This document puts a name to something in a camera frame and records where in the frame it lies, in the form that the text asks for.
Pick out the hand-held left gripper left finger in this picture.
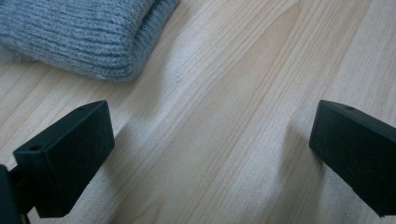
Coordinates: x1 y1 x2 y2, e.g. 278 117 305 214
12 100 116 218

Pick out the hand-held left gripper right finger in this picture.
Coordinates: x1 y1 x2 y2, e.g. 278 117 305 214
308 99 396 218

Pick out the grey knitted cloth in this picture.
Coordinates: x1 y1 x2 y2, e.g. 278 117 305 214
0 0 180 83

